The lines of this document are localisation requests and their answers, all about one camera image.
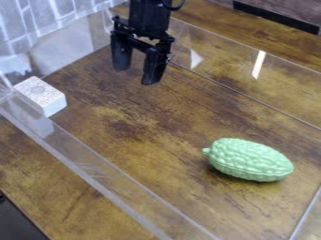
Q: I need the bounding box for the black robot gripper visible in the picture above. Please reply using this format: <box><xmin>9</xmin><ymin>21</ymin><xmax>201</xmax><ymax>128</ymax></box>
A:
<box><xmin>110</xmin><ymin>0</ymin><xmax>174</xmax><ymax>85</ymax></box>

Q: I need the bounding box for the clear acrylic tray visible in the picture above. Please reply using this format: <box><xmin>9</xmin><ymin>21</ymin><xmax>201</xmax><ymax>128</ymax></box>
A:
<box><xmin>0</xmin><ymin>7</ymin><xmax>321</xmax><ymax>240</ymax></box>

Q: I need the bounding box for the white speckled rectangular block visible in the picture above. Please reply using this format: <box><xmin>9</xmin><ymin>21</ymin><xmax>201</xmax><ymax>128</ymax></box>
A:
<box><xmin>13</xmin><ymin>76</ymin><xmax>68</xmax><ymax>117</ymax></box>

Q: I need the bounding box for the green bumpy bitter gourd toy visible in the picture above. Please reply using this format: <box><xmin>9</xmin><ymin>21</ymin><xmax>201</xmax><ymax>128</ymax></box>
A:
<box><xmin>202</xmin><ymin>138</ymin><xmax>294</xmax><ymax>182</ymax></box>

